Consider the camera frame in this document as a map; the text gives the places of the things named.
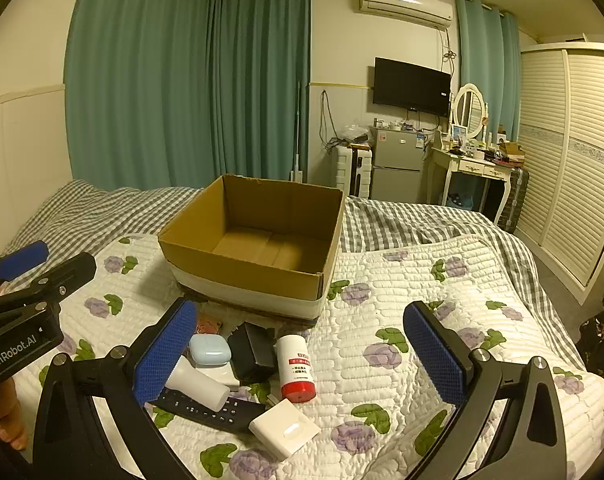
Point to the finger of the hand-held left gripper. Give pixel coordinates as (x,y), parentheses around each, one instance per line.
(67,272)
(22,259)

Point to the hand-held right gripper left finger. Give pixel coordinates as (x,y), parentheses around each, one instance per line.
(164,350)

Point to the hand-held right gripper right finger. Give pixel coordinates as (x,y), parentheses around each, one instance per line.
(434,355)

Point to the light blue earbuds case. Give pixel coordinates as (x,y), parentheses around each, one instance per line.
(209,350)

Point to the white plastic tube bottle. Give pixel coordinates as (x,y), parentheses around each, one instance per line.
(202,390)

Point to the black remote control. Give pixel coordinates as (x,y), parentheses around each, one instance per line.
(207,412)

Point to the black power adapter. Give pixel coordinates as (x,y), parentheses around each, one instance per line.
(249,355)

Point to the white bottle with red cap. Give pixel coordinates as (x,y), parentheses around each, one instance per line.
(294,360)

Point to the white square box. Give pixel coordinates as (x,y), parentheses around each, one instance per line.
(282,427)

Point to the person's left hand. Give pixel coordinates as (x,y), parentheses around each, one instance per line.
(6,405)

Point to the small floral pouch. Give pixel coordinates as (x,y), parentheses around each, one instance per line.
(209,325)

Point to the white flat case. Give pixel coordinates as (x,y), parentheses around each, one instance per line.
(223,374)

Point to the grey checked bedsheet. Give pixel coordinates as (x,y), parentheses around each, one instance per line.
(82,210)

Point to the white floral quilt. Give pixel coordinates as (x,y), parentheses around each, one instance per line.
(382,285)

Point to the blue bin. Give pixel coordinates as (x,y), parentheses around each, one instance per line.
(459,201)

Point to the dark floral clothing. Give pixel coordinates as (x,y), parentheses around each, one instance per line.
(602,335)

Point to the grey suitcase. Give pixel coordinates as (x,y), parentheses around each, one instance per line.
(514,200)

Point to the white dressing table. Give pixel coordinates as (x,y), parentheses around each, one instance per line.
(474,166)

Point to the silver small fridge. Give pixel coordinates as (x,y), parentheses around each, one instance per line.
(396,160)

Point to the wide green curtain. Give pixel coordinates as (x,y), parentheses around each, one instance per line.
(142,85)

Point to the white ribbed suitcase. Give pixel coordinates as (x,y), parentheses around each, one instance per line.
(344,170)

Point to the small brown cardboard box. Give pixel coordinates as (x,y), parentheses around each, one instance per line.
(512,150)

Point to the plastic bag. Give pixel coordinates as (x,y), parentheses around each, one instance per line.
(356,134)

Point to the white louvred wardrobe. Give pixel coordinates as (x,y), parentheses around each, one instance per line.
(567,160)

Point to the oval vanity mirror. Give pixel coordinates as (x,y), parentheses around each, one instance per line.
(469,110)

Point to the white mop pole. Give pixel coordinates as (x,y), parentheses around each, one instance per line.
(297,130)

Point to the green corner curtain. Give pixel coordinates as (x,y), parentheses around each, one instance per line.
(262,85)

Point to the narrow green curtain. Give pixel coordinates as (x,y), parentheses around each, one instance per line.
(487,70)

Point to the white air conditioner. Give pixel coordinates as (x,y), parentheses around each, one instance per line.
(407,5)

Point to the black wall television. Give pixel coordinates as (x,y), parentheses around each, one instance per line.
(412,85)

